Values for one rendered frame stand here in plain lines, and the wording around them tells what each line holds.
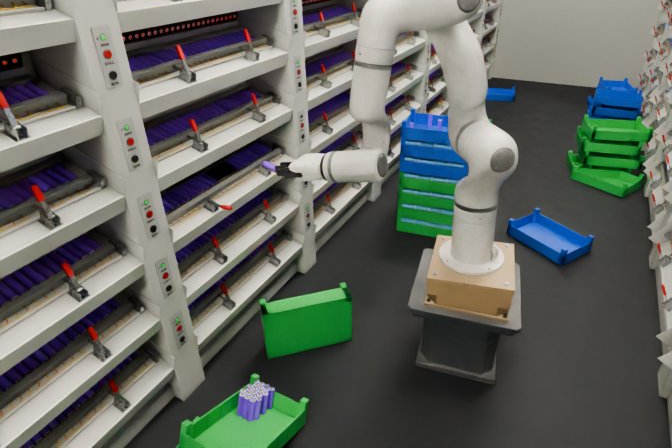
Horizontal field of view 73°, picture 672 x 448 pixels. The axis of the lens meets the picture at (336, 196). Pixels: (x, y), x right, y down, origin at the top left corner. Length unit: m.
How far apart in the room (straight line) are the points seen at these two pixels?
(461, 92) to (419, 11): 0.23
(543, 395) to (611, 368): 0.28
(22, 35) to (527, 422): 1.55
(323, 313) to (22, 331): 0.84
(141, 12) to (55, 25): 0.20
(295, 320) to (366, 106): 0.78
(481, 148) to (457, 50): 0.24
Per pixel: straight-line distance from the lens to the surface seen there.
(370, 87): 1.08
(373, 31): 1.07
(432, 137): 1.99
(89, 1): 1.07
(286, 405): 1.50
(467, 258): 1.38
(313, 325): 1.59
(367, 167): 1.13
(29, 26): 1.01
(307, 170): 1.21
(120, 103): 1.11
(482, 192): 1.27
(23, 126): 1.02
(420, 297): 1.44
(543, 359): 1.75
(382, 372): 1.60
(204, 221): 1.37
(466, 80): 1.16
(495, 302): 1.38
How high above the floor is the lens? 1.23
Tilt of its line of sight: 29 degrees down
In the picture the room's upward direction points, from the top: 2 degrees counter-clockwise
